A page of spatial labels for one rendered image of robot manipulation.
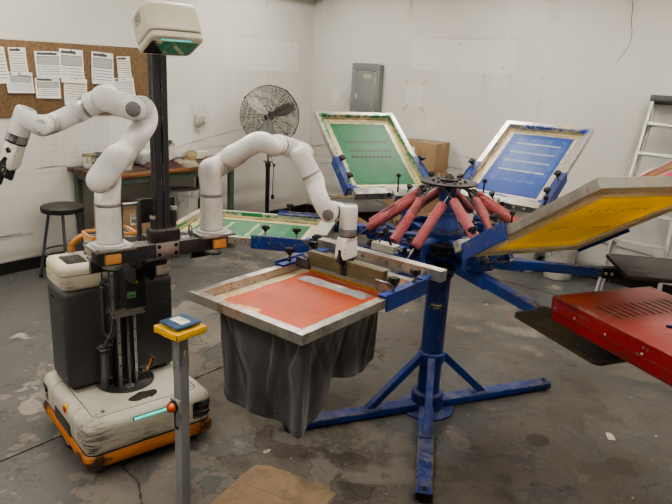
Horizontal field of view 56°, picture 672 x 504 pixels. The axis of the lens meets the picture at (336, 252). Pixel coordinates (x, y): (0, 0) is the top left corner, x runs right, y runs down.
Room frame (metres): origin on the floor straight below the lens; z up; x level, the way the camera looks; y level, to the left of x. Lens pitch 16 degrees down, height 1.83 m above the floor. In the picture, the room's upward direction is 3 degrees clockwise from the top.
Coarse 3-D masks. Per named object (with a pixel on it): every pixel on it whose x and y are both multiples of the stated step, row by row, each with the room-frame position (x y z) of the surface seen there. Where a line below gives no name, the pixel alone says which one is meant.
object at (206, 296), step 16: (256, 272) 2.52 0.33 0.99; (272, 272) 2.56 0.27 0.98; (288, 272) 2.64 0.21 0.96; (208, 288) 2.29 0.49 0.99; (224, 288) 2.34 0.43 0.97; (208, 304) 2.18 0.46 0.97; (224, 304) 2.13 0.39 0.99; (368, 304) 2.21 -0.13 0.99; (384, 304) 2.27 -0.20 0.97; (240, 320) 2.07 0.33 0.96; (256, 320) 2.02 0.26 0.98; (272, 320) 2.01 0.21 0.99; (336, 320) 2.04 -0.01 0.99; (352, 320) 2.11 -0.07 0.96; (288, 336) 1.93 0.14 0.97; (304, 336) 1.90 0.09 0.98; (320, 336) 1.97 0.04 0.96
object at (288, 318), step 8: (352, 288) 2.48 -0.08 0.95; (360, 288) 2.48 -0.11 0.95; (352, 296) 2.38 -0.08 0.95; (376, 296) 2.40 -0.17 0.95; (344, 304) 2.29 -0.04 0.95; (352, 304) 2.29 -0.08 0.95; (264, 312) 2.16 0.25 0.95; (272, 312) 2.17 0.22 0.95; (280, 312) 2.17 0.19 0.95; (328, 312) 2.20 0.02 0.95; (336, 312) 2.20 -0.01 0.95; (280, 320) 2.09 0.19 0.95; (288, 320) 2.10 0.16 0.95; (296, 320) 2.10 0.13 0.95; (304, 320) 2.10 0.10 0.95; (312, 320) 2.11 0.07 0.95; (320, 320) 2.11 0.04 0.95
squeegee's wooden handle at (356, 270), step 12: (312, 252) 2.64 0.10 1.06; (312, 264) 2.64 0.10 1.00; (324, 264) 2.59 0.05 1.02; (336, 264) 2.55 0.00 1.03; (348, 264) 2.51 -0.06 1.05; (360, 264) 2.49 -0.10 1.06; (348, 276) 2.51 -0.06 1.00; (360, 276) 2.47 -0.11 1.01; (372, 276) 2.44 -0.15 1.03; (384, 276) 2.41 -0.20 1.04
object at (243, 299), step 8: (312, 272) 2.66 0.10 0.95; (288, 280) 2.54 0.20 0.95; (296, 280) 2.54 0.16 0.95; (328, 280) 2.57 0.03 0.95; (336, 280) 2.57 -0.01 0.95; (264, 288) 2.42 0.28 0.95; (272, 288) 2.43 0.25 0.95; (232, 296) 2.31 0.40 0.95; (240, 296) 2.31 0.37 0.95; (248, 296) 2.32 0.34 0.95; (240, 304) 2.23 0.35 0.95; (248, 304) 2.23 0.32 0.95; (256, 304) 2.24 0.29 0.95; (264, 304) 2.24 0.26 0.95
